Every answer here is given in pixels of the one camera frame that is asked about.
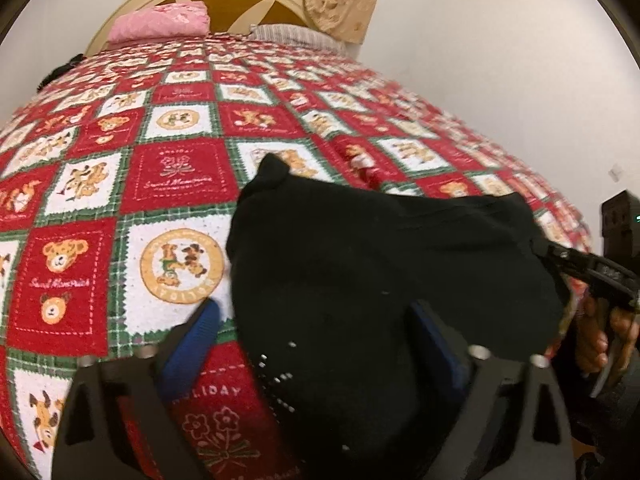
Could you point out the pink pillow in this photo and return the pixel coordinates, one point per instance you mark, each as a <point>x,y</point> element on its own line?
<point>160,21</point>

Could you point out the person's right hand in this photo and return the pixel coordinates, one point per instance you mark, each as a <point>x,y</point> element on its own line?
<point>592,345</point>

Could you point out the grey pillow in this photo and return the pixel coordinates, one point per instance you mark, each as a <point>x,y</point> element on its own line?
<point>300,37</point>

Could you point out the red printed bear blanket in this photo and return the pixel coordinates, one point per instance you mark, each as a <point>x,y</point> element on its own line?
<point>90,200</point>

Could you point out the person's dark clothing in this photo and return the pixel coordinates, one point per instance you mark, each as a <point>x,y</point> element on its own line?
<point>600,435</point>

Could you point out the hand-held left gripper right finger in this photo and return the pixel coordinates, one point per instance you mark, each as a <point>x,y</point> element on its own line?
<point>442,347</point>

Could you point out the small dark object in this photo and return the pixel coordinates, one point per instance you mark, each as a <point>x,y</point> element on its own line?
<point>60,69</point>

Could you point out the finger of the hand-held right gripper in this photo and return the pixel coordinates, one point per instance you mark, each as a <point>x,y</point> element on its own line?
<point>555,257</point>

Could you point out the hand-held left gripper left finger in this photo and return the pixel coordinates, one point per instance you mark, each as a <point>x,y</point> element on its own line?
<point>192,347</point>

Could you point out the black pants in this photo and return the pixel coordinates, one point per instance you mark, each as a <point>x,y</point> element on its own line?
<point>375,270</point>

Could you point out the beige patterned curtain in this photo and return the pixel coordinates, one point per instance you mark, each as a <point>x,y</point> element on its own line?
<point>335,0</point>

